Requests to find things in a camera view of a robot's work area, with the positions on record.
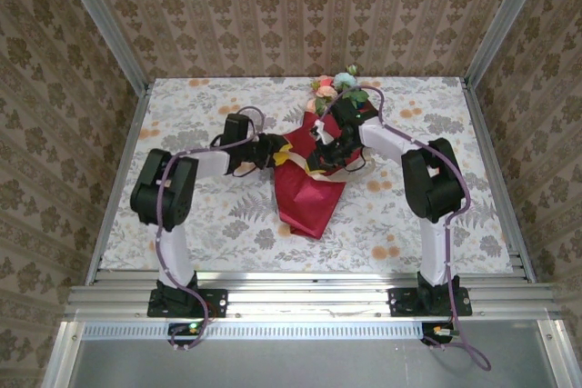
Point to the red wrapping paper sheet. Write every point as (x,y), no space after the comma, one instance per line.
(309,206)

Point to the pale teal artificial rose stem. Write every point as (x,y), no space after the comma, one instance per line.
(345,80)

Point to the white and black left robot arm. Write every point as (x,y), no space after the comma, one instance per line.
(175,256)

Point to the floral fern print tablecloth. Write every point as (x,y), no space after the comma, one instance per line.
(282,261)

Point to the grey metal shelf panel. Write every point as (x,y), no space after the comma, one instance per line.
(295,365)

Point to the aluminium table side rail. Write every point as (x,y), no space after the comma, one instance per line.
(140,108)
(482,133)

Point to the aluminium front frame rail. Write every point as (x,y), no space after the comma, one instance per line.
(309,299)

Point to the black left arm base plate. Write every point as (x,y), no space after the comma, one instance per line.
(218,304)

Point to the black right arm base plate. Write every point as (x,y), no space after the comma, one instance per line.
(400,306)

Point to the aluminium frame post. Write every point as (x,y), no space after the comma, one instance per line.
(504,20)
(104,20)

